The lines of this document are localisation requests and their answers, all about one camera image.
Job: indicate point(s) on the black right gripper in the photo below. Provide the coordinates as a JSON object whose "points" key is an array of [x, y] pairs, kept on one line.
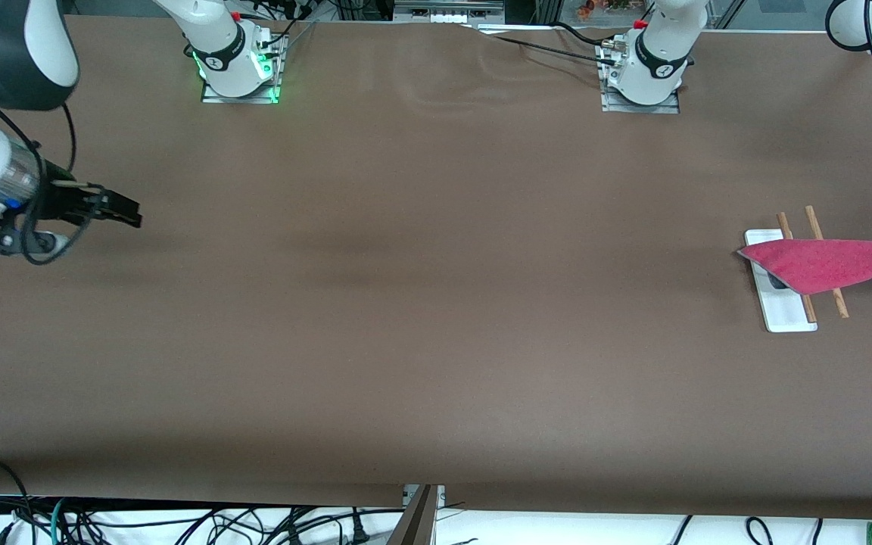
{"points": [[60, 202]]}

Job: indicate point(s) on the pink towel with grey edge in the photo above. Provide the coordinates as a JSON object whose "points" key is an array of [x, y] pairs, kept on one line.
{"points": [[822, 265]]}

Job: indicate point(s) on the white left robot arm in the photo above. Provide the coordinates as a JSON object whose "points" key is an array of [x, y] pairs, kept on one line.
{"points": [[659, 53]]}

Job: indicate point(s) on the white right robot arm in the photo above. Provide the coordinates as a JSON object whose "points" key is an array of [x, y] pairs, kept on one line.
{"points": [[20, 45]]}

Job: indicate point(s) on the wooden chopsticks pair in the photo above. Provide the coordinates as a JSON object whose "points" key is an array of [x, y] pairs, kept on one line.
{"points": [[784, 314]]}

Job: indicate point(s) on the brown table cover sheet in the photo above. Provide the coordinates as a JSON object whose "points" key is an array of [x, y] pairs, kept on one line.
{"points": [[436, 341]]}

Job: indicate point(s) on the grey device with sockets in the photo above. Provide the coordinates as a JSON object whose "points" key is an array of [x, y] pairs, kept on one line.
{"points": [[447, 10]]}

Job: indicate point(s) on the black power plug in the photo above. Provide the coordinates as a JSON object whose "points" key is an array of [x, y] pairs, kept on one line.
{"points": [[360, 532]]}

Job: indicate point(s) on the grey angled beam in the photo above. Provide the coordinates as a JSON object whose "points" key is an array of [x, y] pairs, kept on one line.
{"points": [[415, 522]]}

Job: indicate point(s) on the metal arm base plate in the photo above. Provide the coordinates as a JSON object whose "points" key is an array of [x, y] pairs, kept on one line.
{"points": [[213, 97], [618, 107]]}

